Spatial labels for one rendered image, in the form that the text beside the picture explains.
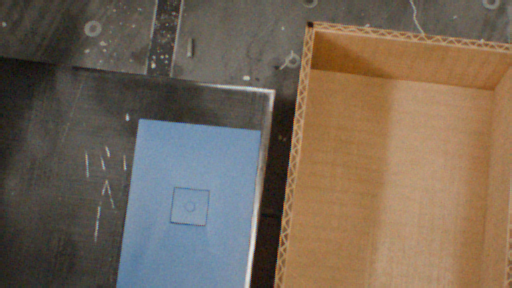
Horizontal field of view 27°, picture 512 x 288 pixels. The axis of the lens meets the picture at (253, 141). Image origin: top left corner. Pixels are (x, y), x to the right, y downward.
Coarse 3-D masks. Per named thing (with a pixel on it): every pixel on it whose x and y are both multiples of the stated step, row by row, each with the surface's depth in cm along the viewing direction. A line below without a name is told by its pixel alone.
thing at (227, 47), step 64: (0, 0) 65; (64, 0) 65; (128, 0) 65; (192, 0) 65; (256, 0) 65; (320, 0) 65; (384, 0) 65; (448, 0) 65; (64, 64) 64; (128, 64) 64; (192, 64) 64; (256, 64) 64
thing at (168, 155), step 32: (160, 128) 61; (192, 128) 61; (224, 128) 61; (160, 160) 60; (192, 160) 60; (224, 160) 60; (256, 160) 60; (160, 192) 60; (224, 192) 60; (128, 224) 59; (160, 224) 59; (224, 224) 59; (128, 256) 59; (160, 256) 59; (192, 256) 59; (224, 256) 59
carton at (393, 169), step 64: (320, 64) 62; (384, 64) 61; (448, 64) 60; (320, 128) 63; (384, 128) 63; (448, 128) 63; (320, 192) 62; (384, 192) 62; (448, 192) 62; (320, 256) 61; (384, 256) 61; (448, 256) 61
